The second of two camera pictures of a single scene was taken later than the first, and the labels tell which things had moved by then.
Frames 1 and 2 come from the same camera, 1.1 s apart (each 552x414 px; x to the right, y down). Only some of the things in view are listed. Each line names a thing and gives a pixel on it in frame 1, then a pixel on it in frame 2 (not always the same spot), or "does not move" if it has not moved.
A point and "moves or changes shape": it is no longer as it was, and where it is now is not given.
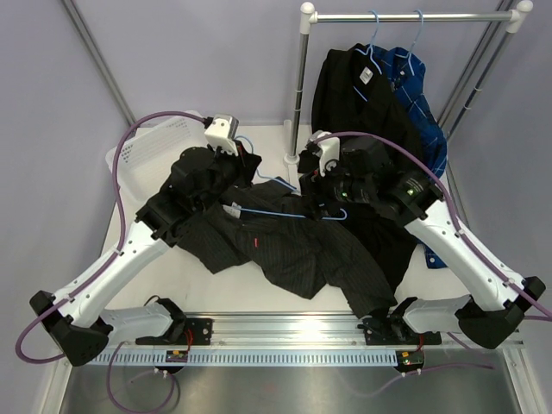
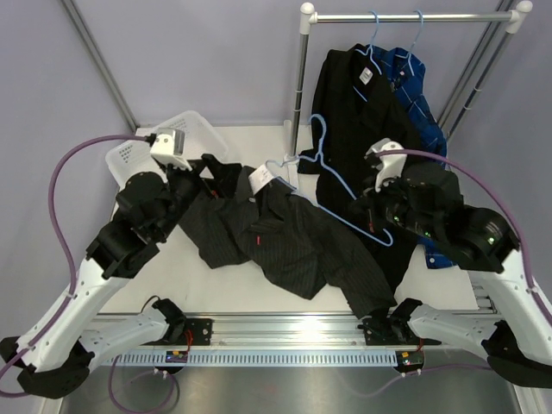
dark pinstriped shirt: x=268 y=227 does not move
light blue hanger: x=370 y=50 does not move
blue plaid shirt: x=410 y=74 does not move
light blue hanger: x=260 y=212 moves or changes shape
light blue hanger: x=415 y=41 does not move
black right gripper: x=313 y=186 → x=368 y=205
